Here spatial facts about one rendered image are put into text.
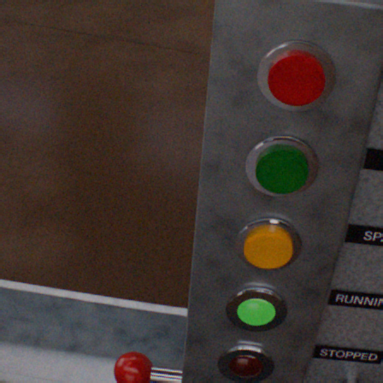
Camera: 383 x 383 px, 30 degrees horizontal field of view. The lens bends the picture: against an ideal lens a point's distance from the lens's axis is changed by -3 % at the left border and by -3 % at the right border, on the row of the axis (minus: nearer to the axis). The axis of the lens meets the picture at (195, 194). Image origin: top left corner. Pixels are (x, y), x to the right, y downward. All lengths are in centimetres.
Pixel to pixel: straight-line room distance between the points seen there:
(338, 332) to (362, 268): 6
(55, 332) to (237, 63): 46
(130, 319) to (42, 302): 9
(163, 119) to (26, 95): 63
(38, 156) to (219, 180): 250
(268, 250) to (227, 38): 12
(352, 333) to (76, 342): 34
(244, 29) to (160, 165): 249
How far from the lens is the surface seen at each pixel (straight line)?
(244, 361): 46
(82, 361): 71
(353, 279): 44
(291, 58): 33
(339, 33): 33
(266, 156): 35
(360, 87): 34
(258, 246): 38
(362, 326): 47
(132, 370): 56
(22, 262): 240
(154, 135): 298
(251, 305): 42
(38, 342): 73
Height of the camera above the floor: 163
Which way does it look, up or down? 38 degrees down
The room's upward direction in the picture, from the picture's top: 5 degrees clockwise
